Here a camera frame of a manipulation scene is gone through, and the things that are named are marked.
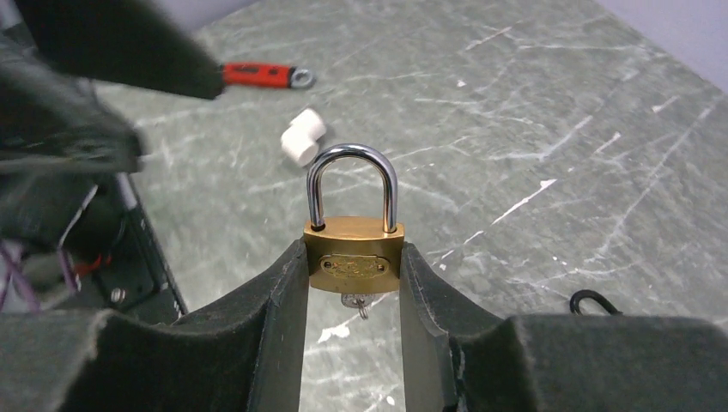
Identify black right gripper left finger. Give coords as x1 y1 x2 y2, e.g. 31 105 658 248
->
1 240 308 411

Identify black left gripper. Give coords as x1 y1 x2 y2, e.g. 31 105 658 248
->
1 0 224 249

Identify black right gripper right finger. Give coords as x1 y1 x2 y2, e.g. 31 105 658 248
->
399 244 727 411

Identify black padlock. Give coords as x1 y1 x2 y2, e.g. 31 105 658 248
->
569 289 622 316

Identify brass padlock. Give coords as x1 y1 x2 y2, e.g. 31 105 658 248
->
303 143 405 294

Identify white pipe elbow left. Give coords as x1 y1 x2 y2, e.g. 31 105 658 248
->
281 108 327 167

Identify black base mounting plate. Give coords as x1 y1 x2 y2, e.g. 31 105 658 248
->
55 173 188 324

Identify adjustable wrench red handle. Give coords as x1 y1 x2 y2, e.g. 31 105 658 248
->
221 62 316 89

